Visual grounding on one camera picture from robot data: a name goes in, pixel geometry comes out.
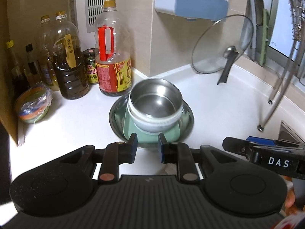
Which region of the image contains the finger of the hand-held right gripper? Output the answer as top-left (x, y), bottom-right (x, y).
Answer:
top-left (246, 136), bottom-right (305, 148)
top-left (222, 137), bottom-right (255, 159)

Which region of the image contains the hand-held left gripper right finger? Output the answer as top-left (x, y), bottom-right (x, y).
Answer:
top-left (158, 134), bottom-right (241, 184)

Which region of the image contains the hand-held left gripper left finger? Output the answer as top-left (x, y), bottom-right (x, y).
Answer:
top-left (59, 134), bottom-right (138, 184)

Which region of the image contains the green square plate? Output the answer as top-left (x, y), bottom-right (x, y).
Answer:
top-left (114, 105), bottom-right (181, 144)

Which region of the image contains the stainless steel plate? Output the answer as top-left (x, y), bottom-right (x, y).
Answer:
top-left (109, 95), bottom-right (194, 149)

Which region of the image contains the stainless steel bowl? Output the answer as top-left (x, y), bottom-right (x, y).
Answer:
top-left (130, 78), bottom-right (183, 122)

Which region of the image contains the person's right hand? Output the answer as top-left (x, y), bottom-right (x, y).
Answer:
top-left (285, 188), bottom-right (302, 216)

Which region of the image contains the stainless steel sink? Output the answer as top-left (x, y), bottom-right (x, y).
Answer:
top-left (279, 120), bottom-right (305, 144)

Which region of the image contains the red white cloth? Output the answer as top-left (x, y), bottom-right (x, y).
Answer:
top-left (272, 213), bottom-right (305, 229)

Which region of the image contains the small sauce jar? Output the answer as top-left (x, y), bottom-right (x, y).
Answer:
top-left (83, 48), bottom-right (99, 84)

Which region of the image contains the large dark oil bottle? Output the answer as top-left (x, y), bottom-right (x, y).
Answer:
top-left (52, 11), bottom-right (90, 100)

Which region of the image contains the glass pot lid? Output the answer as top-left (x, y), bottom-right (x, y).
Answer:
top-left (192, 14), bottom-right (254, 85)

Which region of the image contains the plastic-wrapped green bowl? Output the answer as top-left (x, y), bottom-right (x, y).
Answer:
top-left (14, 82), bottom-right (53, 124)

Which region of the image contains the grey board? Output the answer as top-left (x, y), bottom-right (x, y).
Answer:
top-left (249, 0), bottom-right (265, 60)

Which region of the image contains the window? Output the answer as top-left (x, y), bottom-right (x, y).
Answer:
top-left (267, 0), bottom-right (305, 81)

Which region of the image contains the clear yellow-capped bottle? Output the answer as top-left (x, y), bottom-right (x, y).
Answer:
top-left (38, 15), bottom-right (61, 91)

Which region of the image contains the slim black-capped bottle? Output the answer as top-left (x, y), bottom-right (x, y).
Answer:
top-left (24, 44), bottom-right (43, 86)

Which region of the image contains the slim yellow-capped bottle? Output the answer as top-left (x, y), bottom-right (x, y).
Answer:
top-left (6, 40), bottom-right (29, 96)

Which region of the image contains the brown wooden panel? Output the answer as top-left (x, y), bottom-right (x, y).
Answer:
top-left (0, 0), bottom-right (22, 146)

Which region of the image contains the oil bottle with red handle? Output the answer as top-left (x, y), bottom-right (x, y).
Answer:
top-left (95, 0), bottom-right (132, 97)

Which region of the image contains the white perforated wall vent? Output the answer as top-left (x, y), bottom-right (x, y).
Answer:
top-left (84, 0), bottom-right (106, 33)

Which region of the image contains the blue white wall appliance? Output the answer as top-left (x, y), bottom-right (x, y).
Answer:
top-left (154, 0), bottom-right (230, 22)

